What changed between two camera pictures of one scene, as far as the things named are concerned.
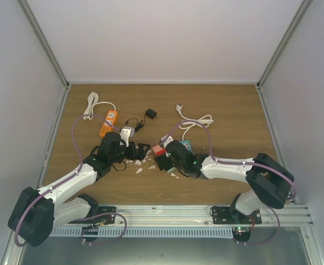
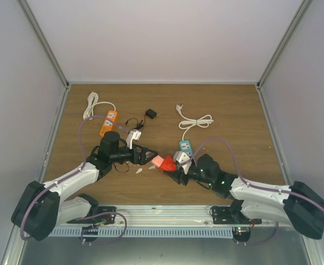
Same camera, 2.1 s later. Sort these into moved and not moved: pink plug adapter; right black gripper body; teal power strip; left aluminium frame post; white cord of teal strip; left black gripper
Moved: right black gripper body; pink plug adapter
Not moved: teal power strip; white cord of teal strip; left black gripper; left aluminium frame post
